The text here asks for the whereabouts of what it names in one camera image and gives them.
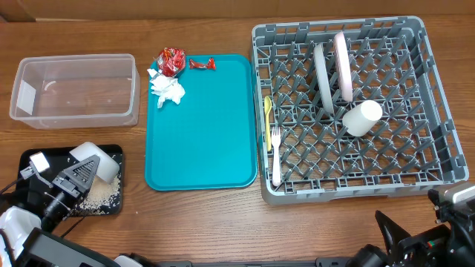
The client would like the grey bowl of rice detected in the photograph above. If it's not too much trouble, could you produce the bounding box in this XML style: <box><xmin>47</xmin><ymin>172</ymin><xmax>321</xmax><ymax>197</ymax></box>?
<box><xmin>70</xmin><ymin>142</ymin><xmax>119</xmax><ymax>184</ymax></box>

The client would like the white napkin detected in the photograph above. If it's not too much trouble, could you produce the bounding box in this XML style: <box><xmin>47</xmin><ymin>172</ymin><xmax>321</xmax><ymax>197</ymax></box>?
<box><xmin>147</xmin><ymin>68</ymin><xmax>186</xmax><ymax>108</ymax></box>

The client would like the red snack wrapper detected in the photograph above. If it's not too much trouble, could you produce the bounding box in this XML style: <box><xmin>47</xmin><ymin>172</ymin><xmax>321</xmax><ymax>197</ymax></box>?
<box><xmin>156</xmin><ymin>47</ymin><xmax>186</xmax><ymax>77</ymax></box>

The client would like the small red sauce packet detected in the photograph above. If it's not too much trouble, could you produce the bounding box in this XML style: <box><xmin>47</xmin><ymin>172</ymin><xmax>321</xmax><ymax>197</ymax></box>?
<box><xmin>189</xmin><ymin>57</ymin><xmax>216</xmax><ymax>70</ymax></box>

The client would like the pink round plate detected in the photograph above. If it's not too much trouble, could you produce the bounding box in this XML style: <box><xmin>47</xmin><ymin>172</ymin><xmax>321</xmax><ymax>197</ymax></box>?
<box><xmin>333</xmin><ymin>31</ymin><xmax>353</xmax><ymax>102</ymax></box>

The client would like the white round plate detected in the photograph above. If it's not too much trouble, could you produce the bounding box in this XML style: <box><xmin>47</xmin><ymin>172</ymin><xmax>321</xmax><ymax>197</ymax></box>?
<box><xmin>313</xmin><ymin>44</ymin><xmax>334</xmax><ymax>114</ymax></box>

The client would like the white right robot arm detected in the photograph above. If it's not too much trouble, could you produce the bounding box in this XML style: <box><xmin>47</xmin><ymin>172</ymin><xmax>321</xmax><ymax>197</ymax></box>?
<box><xmin>346</xmin><ymin>182</ymin><xmax>474</xmax><ymax>267</ymax></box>

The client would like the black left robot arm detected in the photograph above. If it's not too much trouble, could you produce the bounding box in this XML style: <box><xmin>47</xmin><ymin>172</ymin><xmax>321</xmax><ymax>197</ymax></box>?
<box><xmin>1</xmin><ymin>153</ymin><xmax>117</xmax><ymax>266</ymax></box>

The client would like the grey dishwasher rack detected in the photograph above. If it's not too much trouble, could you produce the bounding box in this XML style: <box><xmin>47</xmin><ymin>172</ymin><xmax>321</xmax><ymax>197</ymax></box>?
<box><xmin>251</xmin><ymin>16</ymin><xmax>469</xmax><ymax>205</ymax></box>

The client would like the spilled white rice pile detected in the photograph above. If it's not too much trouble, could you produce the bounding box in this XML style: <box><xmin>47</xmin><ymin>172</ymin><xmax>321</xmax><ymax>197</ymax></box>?
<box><xmin>71</xmin><ymin>154</ymin><xmax>122</xmax><ymax>217</ymax></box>

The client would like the black tray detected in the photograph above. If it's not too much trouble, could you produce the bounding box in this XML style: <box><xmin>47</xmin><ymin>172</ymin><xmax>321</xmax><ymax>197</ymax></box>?
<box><xmin>16</xmin><ymin>144</ymin><xmax>125</xmax><ymax>212</ymax></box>

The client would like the clear plastic bin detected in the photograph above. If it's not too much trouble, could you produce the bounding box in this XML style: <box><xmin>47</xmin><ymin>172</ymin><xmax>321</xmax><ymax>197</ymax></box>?
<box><xmin>9</xmin><ymin>53</ymin><xmax>141</xmax><ymax>130</ymax></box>

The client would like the white plastic cup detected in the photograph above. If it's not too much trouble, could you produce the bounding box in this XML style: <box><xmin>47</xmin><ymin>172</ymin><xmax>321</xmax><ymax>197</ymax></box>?
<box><xmin>342</xmin><ymin>100</ymin><xmax>383</xmax><ymax>137</ymax></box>

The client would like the teal plastic tray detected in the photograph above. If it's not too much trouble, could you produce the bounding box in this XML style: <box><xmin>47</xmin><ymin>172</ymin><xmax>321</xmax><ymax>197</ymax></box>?
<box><xmin>144</xmin><ymin>54</ymin><xmax>258</xmax><ymax>191</ymax></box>

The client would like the white plastic fork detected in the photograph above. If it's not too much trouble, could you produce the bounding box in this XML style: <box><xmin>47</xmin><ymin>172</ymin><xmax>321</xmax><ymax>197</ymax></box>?
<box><xmin>271</xmin><ymin>126</ymin><xmax>281</xmax><ymax>187</ymax></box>

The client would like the yellow plastic spoon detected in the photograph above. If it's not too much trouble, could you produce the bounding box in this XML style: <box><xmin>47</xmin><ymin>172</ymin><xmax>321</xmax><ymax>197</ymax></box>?
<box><xmin>263</xmin><ymin>96</ymin><xmax>272</xmax><ymax>151</ymax></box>

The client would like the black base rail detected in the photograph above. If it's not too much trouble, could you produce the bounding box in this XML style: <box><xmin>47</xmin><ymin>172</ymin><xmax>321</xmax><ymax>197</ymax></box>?
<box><xmin>114</xmin><ymin>252</ymin><xmax>357</xmax><ymax>267</ymax></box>

